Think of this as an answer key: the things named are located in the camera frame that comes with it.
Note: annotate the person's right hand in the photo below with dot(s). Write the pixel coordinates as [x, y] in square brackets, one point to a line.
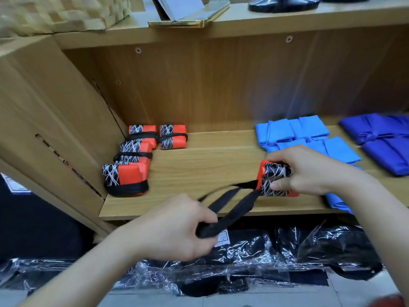
[310, 172]

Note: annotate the person's right forearm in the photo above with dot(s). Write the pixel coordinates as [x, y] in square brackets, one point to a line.
[383, 220]

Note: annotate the red bag with black lettering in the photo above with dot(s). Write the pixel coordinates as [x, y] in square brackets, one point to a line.
[128, 177]
[271, 179]
[135, 150]
[174, 136]

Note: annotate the beige woven basket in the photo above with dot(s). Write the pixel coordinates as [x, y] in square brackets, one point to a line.
[57, 14]

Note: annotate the black wrapped bag with tag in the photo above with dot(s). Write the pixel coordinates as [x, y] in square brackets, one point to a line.
[243, 259]

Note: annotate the black plastic-wrapped bag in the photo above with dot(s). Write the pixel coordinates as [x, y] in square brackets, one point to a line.
[38, 268]
[332, 246]

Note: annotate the person's left forearm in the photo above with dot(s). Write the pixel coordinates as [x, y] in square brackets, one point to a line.
[70, 278]

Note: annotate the white paper tag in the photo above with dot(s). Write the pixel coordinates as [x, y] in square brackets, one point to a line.
[222, 238]

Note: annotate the white blue-edged label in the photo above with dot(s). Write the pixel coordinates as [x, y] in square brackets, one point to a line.
[14, 184]

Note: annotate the gold stand with white card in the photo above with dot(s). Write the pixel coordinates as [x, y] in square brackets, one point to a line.
[185, 12]

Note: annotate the wooden shelf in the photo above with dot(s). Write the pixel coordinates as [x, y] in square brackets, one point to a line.
[211, 80]

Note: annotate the red shopping basket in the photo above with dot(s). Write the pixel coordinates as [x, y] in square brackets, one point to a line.
[390, 301]

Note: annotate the person's left hand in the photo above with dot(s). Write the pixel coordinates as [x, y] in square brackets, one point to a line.
[169, 230]

